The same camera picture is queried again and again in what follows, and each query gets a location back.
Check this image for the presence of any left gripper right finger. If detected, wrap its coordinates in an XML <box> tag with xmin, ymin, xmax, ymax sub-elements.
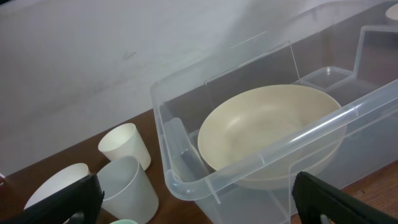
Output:
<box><xmin>292</xmin><ymin>172</ymin><xmax>397</xmax><ymax>224</ymax></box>

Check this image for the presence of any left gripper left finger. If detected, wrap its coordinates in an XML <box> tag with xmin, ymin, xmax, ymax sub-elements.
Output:
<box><xmin>1</xmin><ymin>174</ymin><xmax>104</xmax><ymax>224</ymax></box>

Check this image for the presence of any cream plate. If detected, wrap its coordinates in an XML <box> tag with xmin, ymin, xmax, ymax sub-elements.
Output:
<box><xmin>198</xmin><ymin>85</ymin><xmax>346</xmax><ymax>190</ymax></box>
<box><xmin>385</xmin><ymin>4</ymin><xmax>398</xmax><ymax>22</ymax></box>

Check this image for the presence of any clear plastic storage container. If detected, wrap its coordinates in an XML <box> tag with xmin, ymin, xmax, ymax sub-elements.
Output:
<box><xmin>150</xmin><ymin>1</ymin><xmax>397</xmax><ymax>223</ymax></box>

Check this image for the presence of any white small bowl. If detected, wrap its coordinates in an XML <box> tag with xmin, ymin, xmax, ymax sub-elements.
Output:
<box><xmin>24</xmin><ymin>163</ymin><xmax>90</xmax><ymax>210</ymax></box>

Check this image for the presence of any mint green cup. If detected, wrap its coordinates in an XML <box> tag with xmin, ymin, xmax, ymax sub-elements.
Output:
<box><xmin>110</xmin><ymin>219</ymin><xmax>138</xmax><ymax>224</ymax></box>

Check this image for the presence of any grey translucent cup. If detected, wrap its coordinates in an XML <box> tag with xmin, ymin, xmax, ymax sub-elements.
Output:
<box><xmin>97</xmin><ymin>156</ymin><xmax>159</xmax><ymax>223</ymax></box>

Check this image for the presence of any cream white cup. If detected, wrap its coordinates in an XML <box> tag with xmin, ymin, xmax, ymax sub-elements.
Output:
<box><xmin>98</xmin><ymin>123</ymin><xmax>151</xmax><ymax>170</ymax></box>

